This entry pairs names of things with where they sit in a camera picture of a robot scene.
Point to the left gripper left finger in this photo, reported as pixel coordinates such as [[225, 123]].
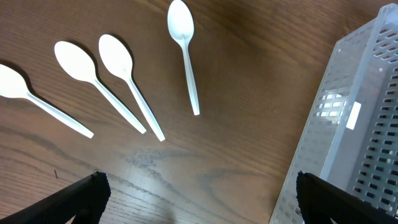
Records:
[[81, 202]]

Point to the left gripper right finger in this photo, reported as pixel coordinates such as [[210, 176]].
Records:
[[322, 202]]

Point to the clear perforated plastic basket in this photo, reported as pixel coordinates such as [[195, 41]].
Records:
[[350, 137]]

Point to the white plastic spoon far left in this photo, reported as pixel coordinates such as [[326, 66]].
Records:
[[13, 85]]

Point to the white plastic spoon near basket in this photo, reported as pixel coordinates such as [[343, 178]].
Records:
[[181, 29]]

